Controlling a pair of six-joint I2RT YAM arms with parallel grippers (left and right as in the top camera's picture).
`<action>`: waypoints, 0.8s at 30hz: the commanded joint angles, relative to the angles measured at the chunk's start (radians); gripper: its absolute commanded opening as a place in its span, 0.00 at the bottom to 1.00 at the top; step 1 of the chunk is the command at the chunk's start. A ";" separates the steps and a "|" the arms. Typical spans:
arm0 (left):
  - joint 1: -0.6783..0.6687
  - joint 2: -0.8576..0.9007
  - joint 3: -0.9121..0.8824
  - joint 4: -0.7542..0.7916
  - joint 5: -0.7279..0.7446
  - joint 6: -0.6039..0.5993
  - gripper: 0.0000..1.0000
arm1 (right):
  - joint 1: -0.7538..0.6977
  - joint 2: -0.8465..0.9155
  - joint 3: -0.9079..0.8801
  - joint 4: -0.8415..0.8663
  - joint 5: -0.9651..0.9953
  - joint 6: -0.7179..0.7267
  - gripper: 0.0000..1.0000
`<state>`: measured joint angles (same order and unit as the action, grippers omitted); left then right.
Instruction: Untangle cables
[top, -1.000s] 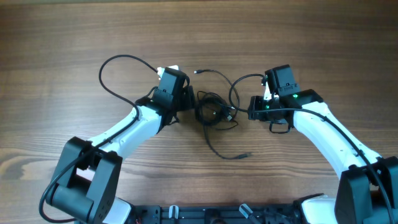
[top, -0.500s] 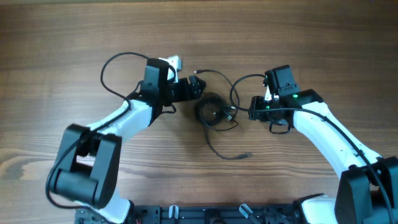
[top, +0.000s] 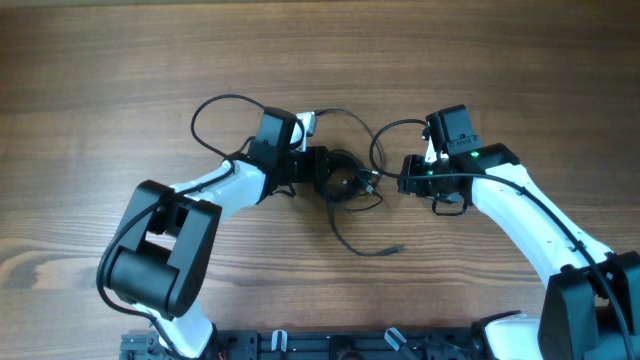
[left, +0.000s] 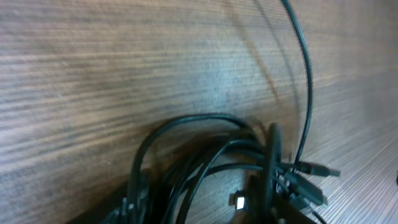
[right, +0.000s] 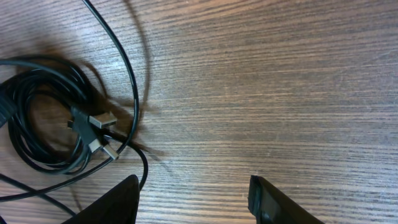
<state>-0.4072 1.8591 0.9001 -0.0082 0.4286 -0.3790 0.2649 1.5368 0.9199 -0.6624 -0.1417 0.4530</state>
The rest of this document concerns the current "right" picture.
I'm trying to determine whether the black usb cable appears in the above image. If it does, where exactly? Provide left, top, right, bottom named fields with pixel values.
left=0, top=55, right=120, bottom=175
left=0, top=0, right=149, bottom=218

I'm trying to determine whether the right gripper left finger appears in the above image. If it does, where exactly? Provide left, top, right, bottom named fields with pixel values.
left=62, top=175, right=140, bottom=224

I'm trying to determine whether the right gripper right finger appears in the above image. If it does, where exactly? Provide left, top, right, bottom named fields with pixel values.
left=248, top=175, right=323, bottom=224

